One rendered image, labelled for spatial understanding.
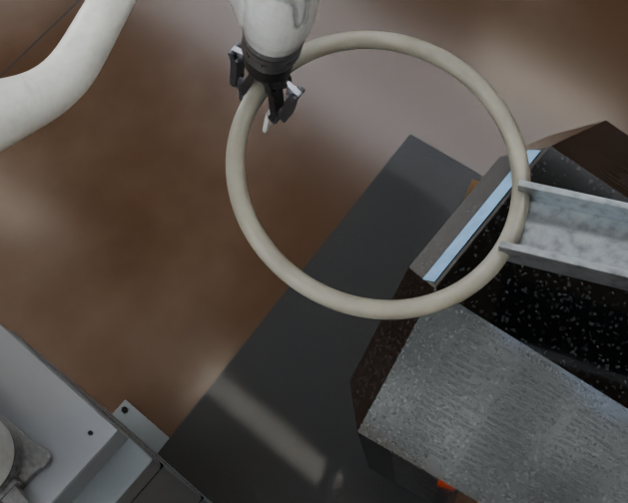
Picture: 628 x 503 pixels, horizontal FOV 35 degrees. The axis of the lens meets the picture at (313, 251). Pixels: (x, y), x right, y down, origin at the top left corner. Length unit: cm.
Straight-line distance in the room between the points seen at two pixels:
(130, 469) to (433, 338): 58
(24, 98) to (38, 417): 76
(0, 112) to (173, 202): 173
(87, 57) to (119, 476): 83
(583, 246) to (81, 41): 82
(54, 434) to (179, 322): 100
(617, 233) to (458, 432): 49
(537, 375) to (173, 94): 169
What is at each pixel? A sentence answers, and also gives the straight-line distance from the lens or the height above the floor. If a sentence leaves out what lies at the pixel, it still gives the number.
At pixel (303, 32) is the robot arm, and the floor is 140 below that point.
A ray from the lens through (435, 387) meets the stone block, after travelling 185.
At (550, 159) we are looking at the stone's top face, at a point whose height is 87.
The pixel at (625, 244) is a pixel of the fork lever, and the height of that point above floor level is 106.
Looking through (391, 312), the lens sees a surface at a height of 111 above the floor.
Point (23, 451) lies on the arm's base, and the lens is 181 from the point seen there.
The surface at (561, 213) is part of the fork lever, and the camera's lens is 164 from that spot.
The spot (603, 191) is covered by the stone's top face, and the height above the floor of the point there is 87.
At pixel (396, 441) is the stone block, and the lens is 193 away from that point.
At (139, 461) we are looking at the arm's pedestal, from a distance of 184.
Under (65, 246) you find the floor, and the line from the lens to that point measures 296.
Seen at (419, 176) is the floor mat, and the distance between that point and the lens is 283.
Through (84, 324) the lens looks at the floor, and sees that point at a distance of 284.
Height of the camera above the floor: 253
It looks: 66 degrees down
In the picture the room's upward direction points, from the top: 16 degrees counter-clockwise
